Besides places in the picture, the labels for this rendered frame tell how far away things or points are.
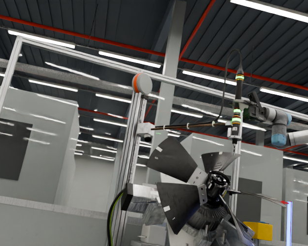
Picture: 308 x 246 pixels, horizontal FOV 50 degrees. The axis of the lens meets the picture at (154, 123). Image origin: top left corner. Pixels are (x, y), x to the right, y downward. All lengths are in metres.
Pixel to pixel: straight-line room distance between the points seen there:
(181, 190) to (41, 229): 1.01
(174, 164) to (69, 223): 0.84
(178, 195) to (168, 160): 0.27
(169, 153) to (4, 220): 1.07
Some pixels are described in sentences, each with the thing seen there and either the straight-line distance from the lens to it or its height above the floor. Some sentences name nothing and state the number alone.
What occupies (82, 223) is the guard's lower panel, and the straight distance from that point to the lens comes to 2.20.
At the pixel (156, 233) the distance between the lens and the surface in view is 2.08.
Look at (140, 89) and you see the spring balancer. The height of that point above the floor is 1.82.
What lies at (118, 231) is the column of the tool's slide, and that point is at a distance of 2.08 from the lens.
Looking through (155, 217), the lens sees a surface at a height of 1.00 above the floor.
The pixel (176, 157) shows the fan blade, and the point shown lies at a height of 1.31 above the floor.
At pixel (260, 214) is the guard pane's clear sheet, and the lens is 2.67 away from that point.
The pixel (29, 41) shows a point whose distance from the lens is 2.45.
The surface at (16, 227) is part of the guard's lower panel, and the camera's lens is 2.19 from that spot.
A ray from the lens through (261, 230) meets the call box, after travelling 2.06.
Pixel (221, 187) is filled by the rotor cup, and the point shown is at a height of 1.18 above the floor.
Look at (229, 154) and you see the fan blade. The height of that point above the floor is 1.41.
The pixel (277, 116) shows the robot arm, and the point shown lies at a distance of 1.92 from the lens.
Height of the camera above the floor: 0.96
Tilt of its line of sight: 17 degrees up
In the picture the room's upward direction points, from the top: 9 degrees clockwise
